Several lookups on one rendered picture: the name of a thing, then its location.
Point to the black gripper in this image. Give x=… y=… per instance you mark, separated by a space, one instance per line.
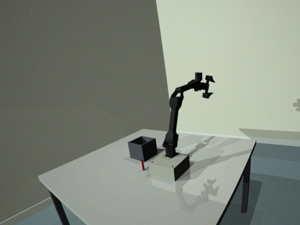
x=206 y=86

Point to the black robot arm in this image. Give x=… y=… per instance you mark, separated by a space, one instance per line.
x=171 y=138

